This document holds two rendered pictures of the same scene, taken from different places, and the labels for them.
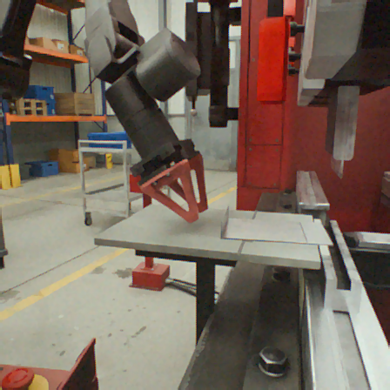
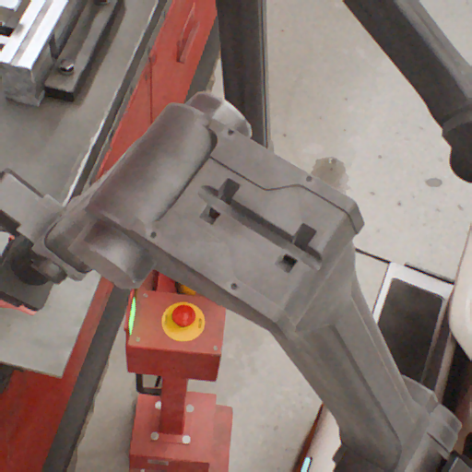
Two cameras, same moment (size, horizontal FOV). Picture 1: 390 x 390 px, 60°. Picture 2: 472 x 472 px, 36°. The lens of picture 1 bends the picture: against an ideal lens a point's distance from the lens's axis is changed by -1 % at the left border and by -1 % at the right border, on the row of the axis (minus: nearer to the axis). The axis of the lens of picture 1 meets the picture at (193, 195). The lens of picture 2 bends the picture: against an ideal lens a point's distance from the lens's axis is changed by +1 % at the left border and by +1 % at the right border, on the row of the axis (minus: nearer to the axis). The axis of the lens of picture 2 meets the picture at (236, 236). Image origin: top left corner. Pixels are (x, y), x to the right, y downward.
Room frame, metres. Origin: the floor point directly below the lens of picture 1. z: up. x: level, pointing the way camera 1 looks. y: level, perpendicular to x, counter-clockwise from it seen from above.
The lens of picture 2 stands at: (0.92, 0.19, 1.87)
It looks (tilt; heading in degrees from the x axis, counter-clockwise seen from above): 57 degrees down; 169
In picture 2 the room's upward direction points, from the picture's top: 10 degrees clockwise
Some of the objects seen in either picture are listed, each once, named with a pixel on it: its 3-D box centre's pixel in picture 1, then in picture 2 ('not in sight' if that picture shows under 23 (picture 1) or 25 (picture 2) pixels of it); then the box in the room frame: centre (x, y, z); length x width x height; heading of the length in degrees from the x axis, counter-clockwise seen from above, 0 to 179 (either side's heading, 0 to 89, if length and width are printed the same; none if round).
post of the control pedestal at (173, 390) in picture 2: not in sight; (175, 382); (0.34, 0.23, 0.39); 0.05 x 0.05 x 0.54; 83
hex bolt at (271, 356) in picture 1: (272, 360); not in sight; (0.29, -0.08, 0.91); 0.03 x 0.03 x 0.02
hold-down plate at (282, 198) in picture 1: (286, 205); not in sight; (1.00, -0.28, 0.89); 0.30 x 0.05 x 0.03; 164
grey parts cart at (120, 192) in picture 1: (128, 179); not in sight; (3.87, 0.75, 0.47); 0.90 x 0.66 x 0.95; 155
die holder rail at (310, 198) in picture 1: (307, 199); not in sight; (0.94, -0.32, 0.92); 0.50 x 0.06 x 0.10; 164
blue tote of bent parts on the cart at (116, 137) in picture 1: (116, 141); not in sight; (3.72, 0.83, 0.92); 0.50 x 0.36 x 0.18; 65
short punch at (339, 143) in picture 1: (339, 131); not in sight; (0.41, -0.17, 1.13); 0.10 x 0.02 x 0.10; 164
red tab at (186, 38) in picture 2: not in sight; (189, 32); (-0.53, 0.26, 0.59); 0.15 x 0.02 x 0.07; 164
